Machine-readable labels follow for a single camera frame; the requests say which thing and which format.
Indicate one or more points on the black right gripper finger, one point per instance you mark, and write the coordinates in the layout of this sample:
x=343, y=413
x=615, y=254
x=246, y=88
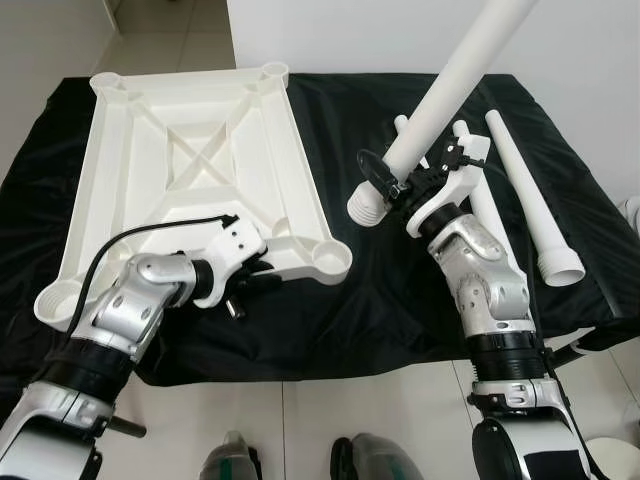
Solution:
x=375, y=170

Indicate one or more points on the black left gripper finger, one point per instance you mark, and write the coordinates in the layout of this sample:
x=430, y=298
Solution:
x=271, y=279

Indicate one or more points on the black table cloth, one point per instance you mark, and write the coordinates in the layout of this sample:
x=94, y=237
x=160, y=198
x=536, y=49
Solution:
x=350, y=320

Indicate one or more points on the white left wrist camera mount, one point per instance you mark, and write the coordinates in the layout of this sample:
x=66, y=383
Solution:
x=235, y=245

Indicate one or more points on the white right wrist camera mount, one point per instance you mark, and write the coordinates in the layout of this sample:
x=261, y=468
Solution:
x=455, y=185

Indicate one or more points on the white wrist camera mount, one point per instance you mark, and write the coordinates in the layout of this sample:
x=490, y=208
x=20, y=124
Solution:
x=235, y=245
x=455, y=185

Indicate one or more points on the white plastic chair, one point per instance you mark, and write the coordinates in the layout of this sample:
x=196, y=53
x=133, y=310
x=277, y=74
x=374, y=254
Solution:
x=632, y=212

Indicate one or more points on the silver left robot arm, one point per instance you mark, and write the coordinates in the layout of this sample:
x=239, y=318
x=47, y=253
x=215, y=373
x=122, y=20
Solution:
x=130, y=300

